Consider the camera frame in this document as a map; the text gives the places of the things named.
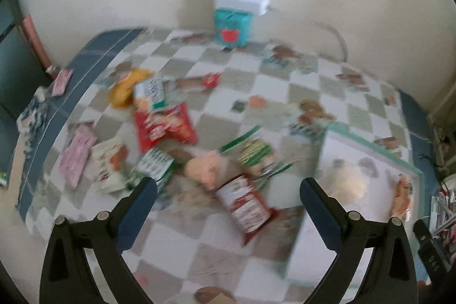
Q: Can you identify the white packet with orange print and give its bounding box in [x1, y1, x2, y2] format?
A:
[91, 139, 131, 192]

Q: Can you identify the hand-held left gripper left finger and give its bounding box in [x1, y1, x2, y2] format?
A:
[40, 176, 158, 304]

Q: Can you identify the white tray with teal rim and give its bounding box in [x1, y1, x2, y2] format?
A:
[285, 122, 424, 287]

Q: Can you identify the small pink snack packet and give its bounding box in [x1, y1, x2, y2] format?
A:
[52, 69, 74, 97]

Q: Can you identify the green striped snack packet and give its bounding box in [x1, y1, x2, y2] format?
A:
[219, 126, 294, 189]

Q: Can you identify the dark cabinet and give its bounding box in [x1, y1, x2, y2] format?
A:
[0, 0, 50, 183]

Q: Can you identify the large red snack packet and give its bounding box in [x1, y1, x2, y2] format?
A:
[133, 104, 198, 152]

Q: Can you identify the yellow snack packet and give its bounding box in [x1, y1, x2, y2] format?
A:
[108, 68, 152, 108]

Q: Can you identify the white power strip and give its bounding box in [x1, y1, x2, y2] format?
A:
[214, 0, 270, 15]

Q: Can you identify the plain white snack packet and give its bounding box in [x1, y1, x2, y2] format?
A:
[326, 162, 367, 201]

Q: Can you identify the checkered printed tablecloth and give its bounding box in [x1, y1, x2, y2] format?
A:
[27, 27, 414, 304]

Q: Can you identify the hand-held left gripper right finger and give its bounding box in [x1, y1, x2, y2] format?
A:
[299, 177, 418, 304]

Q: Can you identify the small red snack packet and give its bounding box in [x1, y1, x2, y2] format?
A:
[201, 73, 222, 88]

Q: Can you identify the thin white cable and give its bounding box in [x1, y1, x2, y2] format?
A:
[267, 7, 349, 62]

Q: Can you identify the red white snack packet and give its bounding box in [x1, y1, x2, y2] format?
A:
[215, 176, 280, 246]

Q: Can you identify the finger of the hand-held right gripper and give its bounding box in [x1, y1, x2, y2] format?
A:
[412, 218, 434, 249]

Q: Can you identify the green white orange snack packet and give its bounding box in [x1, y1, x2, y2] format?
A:
[133, 75, 168, 114]

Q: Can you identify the white shelf unit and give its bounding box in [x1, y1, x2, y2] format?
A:
[427, 76, 456, 166]

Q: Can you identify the colorful clutter pile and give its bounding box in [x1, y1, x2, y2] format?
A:
[430, 183, 456, 244]

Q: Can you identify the teal box with red label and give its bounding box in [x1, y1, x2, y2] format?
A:
[213, 7, 254, 47]

